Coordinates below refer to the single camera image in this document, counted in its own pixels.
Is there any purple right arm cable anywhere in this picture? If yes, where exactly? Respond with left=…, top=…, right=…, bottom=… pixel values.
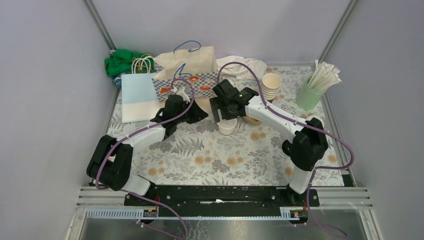
left=216, top=61, right=355, bottom=240

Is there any white cloth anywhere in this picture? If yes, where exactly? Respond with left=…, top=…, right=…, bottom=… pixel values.
left=216, top=55, right=268, bottom=80

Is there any stack of brown cup carriers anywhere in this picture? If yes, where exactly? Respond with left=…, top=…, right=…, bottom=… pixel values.
left=242, top=116, right=262, bottom=126

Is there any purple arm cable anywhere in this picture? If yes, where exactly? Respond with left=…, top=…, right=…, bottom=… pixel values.
left=216, top=61, right=355, bottom=240
left=95, top=78, right=196, bottom=240

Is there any white paper coffee cup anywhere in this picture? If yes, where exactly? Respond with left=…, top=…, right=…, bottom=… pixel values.
left=217, top=118, right=238, bottom=136

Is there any light blue paper bag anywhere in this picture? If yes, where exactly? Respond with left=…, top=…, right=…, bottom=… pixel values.
left=121, top=55, right=161, bottom=123

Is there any green cloth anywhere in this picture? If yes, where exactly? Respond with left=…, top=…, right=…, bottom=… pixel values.
left=104, top=49, right=156, bottom=77

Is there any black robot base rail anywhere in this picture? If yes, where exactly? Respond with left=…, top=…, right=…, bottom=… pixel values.
left=124, top=184, right=320, bottom=218

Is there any black coffee lid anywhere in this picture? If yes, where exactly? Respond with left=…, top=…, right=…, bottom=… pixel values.
left=281, top=140, right=292, bottom=157

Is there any stack of black paper cups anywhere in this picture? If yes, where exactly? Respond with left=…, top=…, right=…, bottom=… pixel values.
left=260, top=73, right=283, bottom=101

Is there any blue checkered paper bag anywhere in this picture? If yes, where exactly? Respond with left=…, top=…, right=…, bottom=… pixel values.
left=152, top=40, right=218, bottom=102

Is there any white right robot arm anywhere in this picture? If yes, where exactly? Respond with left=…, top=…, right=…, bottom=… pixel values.
left=209, top=79, right=329, bottom=206

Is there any green straw holder cup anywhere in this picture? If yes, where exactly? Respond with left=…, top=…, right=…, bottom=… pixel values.
left=296, top=76, right=326, bottom=111

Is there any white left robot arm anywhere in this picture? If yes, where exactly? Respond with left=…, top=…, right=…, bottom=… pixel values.
left=86, top=94, right=208, bottom=206

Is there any bundle of white wrapped straws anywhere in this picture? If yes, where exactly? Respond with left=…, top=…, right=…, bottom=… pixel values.
left=306, top=59, right=342, bottom=92

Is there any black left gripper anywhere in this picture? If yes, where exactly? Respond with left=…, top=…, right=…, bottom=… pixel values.
left=174, top=97, right=208, bottom=125

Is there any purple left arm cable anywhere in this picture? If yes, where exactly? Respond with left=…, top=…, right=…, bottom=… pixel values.
left=95, top=78, right=196, bottom=240

